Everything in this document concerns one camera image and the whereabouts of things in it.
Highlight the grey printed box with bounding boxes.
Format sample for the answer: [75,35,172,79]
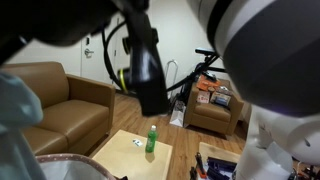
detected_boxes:
[210,86,233,108]

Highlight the light wood coffee table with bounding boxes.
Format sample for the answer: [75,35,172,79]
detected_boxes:
[89,129,174,180]

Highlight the black cable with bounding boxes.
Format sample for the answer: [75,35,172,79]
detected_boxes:
[101,19,134,95]

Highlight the red white book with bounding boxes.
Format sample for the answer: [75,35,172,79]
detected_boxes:
[196,90,211,105]

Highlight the white paper bag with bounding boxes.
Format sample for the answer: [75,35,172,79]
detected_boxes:
[168,99,187,128]

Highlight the green plastic bottle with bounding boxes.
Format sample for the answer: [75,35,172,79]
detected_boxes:
[145,124,159,154]

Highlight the light teal grey shirt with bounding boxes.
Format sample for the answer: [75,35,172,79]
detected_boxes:
[0,71,46,180]

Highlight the polka dot laundry bag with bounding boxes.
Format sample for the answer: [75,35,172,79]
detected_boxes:
[34,152,118,180]

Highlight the orange handle clamp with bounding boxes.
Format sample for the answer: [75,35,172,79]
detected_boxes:
[194,151,208,180]

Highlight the bag with blue handles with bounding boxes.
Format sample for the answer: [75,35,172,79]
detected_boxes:
[205,156,238,180]

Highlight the white wire rack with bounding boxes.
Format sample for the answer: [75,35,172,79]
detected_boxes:
[164,59,180,100]

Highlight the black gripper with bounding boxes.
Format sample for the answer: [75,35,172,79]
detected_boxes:
[0,0,148,65]

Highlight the black bicycle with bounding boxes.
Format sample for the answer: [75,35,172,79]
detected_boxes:
[165,47,231,101]

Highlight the white door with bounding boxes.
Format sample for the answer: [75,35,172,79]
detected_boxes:
[79,13,132,88]

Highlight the small white blue card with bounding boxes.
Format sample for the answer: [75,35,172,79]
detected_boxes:
[132,138,144,148]

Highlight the brown leather armchair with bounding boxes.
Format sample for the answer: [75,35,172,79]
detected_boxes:
[184,78,245,136]

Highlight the orange box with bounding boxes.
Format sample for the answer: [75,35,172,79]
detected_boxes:
[195,74,222,93]

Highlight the brown leather sofa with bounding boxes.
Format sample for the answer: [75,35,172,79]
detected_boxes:
[0,61,117,158]

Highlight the silver door handle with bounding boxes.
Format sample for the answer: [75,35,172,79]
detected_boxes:
[83,48,95,59]

